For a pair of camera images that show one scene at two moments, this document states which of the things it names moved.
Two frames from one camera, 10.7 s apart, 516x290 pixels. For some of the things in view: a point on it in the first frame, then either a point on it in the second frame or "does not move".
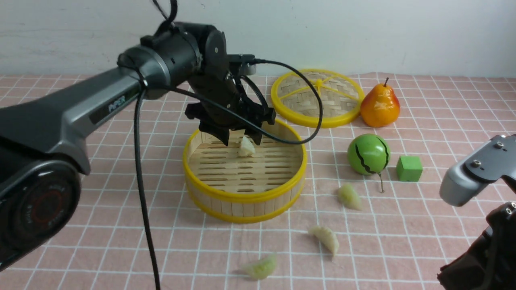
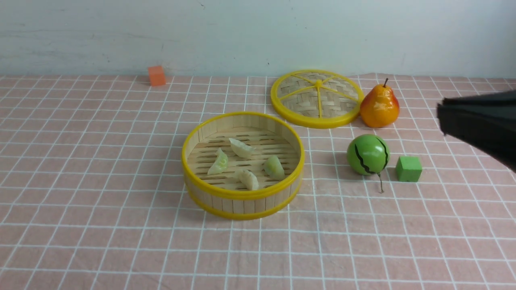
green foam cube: [408, 168] does not move
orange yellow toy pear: [379, 107] does not move
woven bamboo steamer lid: [294, 94] does not move
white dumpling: [328, 237] to [250, 181]
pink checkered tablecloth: [370, 216] does not move
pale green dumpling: [348, 196] to [273, 169]
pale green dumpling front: [262, 269] to [221, 164]
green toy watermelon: [369, 154] does not move
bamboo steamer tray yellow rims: [224, 185] does not move
